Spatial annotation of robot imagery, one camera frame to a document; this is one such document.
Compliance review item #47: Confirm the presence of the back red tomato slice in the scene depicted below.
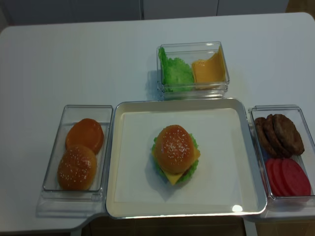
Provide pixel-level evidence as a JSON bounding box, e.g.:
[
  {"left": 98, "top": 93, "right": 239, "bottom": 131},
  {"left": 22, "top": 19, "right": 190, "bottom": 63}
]
[{"left": 265, "top": 158, "right": 280, "bottom": 197}]

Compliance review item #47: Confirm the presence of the back brown meat patty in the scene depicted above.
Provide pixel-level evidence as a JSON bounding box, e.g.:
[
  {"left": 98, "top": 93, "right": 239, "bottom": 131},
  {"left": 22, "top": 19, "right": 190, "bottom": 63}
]
[{"left": 254, "top": 117, "right": 278, "bottom": 158}]

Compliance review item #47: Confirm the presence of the clear lettuce cheese container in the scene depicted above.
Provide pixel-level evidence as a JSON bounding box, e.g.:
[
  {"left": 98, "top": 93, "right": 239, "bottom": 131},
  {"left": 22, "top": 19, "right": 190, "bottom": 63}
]
[{"left": 157, "top": 41, "right": 230, "bottom": 100}]

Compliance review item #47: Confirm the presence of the silver metal tray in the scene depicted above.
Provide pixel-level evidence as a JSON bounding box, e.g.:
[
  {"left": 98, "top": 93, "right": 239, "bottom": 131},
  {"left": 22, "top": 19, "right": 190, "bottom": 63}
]
[{"left": 106, "top": 98, "right": 267, "bottom": 218}]

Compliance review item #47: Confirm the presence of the middle red tomato slice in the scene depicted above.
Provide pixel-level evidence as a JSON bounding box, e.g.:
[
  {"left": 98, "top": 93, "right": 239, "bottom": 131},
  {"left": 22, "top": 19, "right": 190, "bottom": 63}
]
[{"left": 272, "top": 159, "right": 290, "bottom": 197}]

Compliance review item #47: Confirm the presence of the green lettuce in container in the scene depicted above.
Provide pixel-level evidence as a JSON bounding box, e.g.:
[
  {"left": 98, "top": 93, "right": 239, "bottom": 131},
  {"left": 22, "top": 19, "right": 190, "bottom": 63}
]
[{"left": 158, "top": 47, "right": 194, "bottom": 92}]

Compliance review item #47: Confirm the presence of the plain bottom bun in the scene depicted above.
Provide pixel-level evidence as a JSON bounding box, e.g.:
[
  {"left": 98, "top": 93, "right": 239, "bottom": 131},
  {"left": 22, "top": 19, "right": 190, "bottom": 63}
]
[{"left": 65, "top": 118, "right": 104, "bottom": 154}]

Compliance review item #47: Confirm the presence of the sesame bun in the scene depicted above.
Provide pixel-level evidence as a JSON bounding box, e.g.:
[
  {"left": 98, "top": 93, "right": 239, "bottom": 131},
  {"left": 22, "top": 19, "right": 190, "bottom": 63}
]
[
  {"left": 154, "top": 125, "right": 194, "bottom": 174},
  {"left": 57, "top": 145, "right": 97, "bottom": 191}
]

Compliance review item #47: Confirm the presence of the leaning cheese slice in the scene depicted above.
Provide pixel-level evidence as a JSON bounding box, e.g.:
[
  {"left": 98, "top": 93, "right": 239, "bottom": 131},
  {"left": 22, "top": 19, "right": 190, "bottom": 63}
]
[{"left": 209, "top": 46, "right": 225, "bottom": 76}]

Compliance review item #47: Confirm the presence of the clear bun container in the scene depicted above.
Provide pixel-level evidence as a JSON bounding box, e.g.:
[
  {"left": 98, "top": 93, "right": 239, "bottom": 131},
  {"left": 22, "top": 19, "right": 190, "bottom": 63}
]
[{"left": 36, "top": 105, "right": 113, "bottom": 218}]

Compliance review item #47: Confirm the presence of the brown meat patty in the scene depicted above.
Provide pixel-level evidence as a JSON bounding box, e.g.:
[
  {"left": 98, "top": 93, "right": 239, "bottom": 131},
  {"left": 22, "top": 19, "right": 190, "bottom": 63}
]
[
  {"left": 263, "top": 114, "right": 292, "bottom": 158},
  {"left": 254, "top": 117, "right": 278, "bottom": 158},
  {"left": 272, "top": 114, "right": 305, "bottom": 155}
]

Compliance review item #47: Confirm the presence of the front red tomato slice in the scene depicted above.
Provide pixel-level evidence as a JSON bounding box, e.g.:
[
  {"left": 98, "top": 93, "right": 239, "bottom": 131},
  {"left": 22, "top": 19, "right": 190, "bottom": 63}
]
[{"left": 281, "top": 159, "right": 311, "bottom": 196}]

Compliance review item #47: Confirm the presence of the brown patty in burger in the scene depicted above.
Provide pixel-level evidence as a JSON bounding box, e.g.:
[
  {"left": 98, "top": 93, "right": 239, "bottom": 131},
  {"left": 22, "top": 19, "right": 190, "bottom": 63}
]
[{"left": 182, "top": 169, "right": 190, "bottom": 176}]

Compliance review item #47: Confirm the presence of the middle brown meat patty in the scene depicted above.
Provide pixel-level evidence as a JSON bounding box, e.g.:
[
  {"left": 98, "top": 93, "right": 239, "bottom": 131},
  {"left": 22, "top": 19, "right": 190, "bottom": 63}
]
[{"left": 263, "top": 114, "right": 292, "bottom": 158}]

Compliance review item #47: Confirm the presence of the lettuce leaf under burger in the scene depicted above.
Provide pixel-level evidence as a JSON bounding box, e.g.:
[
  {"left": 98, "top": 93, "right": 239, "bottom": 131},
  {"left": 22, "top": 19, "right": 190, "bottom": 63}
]
[{"left": 151, "top": 132, "right": 199, "bottom": 184}]

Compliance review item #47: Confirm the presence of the front brown meat patty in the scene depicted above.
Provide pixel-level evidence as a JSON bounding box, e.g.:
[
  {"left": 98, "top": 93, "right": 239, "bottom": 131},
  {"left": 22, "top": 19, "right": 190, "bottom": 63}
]
[{"left": 272, "top": 114, "right": 305, "bottom": 155}]

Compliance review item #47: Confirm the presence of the cheese slices stack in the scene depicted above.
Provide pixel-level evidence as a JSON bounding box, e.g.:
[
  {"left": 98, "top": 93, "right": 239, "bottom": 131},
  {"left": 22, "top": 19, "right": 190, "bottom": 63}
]
[{"left": 192, "top": 59, "right": 225, "bottom": 84}]

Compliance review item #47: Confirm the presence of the red tomato slice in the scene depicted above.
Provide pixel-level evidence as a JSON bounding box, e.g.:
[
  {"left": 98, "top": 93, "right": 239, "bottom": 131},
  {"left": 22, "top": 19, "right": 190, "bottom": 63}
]
[
  {"left": 272, "top": 159, "right": 290, "bottom": 197},
  {"left": 265, "top": 158, "right": 280, "bottom": 197},
  {"left": 281, "top": 159, "right": 311, "bottom": 196}
]

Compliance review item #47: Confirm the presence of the cheese slice on burger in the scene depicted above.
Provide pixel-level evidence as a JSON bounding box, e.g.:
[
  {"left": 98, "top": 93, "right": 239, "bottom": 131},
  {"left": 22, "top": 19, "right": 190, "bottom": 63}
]
[{"left": 151, "top": 145, "right": 201, "bottom": 186}]

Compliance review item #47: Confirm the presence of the clear patty tomato container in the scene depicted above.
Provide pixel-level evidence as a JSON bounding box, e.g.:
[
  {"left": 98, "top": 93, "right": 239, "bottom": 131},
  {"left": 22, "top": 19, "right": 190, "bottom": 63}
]
[{"left": 249, "top": 105, "right": 315, "bottom": 221}]

